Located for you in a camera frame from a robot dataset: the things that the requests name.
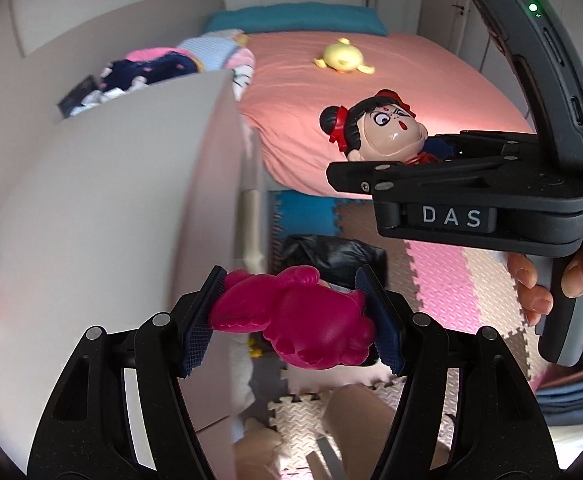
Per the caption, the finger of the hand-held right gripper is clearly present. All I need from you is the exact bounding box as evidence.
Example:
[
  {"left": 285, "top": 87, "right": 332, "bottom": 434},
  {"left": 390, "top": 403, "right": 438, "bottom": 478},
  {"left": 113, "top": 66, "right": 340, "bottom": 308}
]
[
  {"left": 325, "top": 152, "right": 547, "bottom": 205},
  {"left": 434, "top": 130, "right": 539, "bottom": 161}
]

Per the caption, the black trash bag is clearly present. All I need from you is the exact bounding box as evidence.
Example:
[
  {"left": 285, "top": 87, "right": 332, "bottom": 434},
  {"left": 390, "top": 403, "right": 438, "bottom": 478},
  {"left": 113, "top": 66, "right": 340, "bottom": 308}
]
[{"left": 278, "top": 234, "right": 388, "bottom": 293}]

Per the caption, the small yellow plush toy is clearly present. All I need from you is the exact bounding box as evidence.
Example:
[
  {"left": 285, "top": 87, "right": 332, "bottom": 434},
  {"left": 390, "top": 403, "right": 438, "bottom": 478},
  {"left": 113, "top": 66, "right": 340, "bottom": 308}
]
[{"left": 313, "top": 37, "right": 375, "bottom": 76}]

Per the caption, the pink garment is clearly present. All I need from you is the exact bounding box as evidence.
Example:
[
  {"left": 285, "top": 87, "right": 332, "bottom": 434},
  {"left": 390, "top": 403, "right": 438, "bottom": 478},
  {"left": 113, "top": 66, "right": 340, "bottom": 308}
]
[{"left": 126, "top": 47, "right": 182, "bottom": 61}]

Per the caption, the navy patterned garment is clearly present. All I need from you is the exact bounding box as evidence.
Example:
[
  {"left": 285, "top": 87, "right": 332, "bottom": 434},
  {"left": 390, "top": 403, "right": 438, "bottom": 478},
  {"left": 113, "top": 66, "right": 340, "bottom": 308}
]
[{"left": 98, "top": 52, "right": 202, "bottom": 93}]

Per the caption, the folded blue cloth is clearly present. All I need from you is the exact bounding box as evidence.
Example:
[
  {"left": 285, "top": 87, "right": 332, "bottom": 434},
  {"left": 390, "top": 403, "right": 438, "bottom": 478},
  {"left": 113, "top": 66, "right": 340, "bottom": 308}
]
[{"left": 536, "top": 380, "right": 583, "bottom": 426}]

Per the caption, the person's right hand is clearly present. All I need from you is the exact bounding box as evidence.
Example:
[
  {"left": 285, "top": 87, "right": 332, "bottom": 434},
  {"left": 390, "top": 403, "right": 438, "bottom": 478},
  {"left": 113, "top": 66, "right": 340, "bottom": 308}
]
[{"left": 506, "top": 240, "right": 583, "bottom": 328}]

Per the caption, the foam puzzle floor mat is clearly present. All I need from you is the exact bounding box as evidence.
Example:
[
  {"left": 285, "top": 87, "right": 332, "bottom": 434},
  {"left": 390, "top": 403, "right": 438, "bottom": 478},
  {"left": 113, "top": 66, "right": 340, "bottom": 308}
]
[{"left": 266, "top": 189, "right": 583, "bottom": 480}]

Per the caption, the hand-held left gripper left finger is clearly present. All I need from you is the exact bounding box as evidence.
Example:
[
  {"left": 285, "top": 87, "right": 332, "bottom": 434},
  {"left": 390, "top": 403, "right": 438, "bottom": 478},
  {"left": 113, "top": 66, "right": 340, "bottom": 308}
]
[{"left": 26, "top": 265, "right": 229, "bottom": 480}]

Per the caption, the white wardrobe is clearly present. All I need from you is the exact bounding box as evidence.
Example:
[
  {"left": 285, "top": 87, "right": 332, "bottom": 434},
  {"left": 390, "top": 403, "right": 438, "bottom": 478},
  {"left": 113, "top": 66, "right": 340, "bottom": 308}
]
[{"left": 411, "top": 0, "right": 502, "bottom": 81}]

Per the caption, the black-haired doll figure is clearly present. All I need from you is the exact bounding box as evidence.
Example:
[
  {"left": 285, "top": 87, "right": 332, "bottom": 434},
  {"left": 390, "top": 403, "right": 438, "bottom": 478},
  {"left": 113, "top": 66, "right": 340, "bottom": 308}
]
[{"left": 320, "top": 89, "right": 455, "bottom": 166}]

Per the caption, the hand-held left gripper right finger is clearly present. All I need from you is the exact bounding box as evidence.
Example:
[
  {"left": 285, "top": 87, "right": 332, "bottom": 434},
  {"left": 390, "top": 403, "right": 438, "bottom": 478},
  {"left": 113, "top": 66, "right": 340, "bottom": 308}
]
[{"left": 354, "top": 264, "right": 557, "bottom": 480}]

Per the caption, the light blue cloth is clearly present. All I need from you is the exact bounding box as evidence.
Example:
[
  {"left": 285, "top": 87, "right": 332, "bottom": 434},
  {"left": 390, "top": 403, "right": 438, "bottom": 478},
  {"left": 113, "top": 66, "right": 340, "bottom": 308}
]
[{"left": 178, "top": 30, "right": 252, "bottom": 71}]

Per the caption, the pink bed sheet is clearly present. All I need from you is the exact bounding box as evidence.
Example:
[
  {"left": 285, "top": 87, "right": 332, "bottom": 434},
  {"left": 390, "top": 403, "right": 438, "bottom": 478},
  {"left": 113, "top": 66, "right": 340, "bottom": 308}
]
[{"left": 236, "top": 30, "right": 535, "bottom": 196}]

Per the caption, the brown cardboard box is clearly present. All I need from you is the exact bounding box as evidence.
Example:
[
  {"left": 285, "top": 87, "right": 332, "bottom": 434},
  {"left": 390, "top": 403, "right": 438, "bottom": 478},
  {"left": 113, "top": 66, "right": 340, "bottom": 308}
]
[{"left": 321, "top": 384, "right": 452, "bottom": 480}]

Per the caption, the teal pillow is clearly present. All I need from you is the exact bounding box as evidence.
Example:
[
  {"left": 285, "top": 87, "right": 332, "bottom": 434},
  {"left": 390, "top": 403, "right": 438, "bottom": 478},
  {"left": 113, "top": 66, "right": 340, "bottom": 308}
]
[{"left": 204, "top": 2, "right": 389, "bottom": 37}]

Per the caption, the magenta toy figure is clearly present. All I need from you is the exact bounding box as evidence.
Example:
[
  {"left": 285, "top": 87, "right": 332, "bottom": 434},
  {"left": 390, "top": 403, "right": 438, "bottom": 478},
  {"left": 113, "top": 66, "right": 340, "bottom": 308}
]
[{"left": 208, "top": 266, "right": 378, "bottom": 371}]

